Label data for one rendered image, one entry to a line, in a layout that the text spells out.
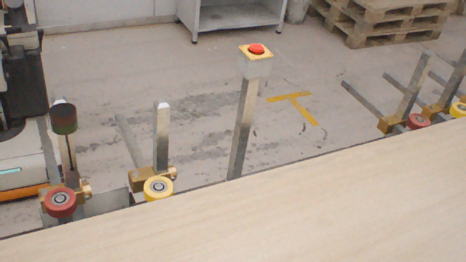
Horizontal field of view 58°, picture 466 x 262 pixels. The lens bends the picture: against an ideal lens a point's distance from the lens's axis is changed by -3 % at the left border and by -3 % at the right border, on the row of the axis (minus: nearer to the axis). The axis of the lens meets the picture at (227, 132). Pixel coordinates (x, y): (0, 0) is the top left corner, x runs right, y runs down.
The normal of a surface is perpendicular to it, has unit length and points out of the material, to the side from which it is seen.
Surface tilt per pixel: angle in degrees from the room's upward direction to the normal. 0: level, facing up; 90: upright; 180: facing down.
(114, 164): 0
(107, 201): 90
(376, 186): 0
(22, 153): 0
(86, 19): 90
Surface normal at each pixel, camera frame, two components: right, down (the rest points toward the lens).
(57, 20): 0.44, 0.61
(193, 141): 0.12, -0.77
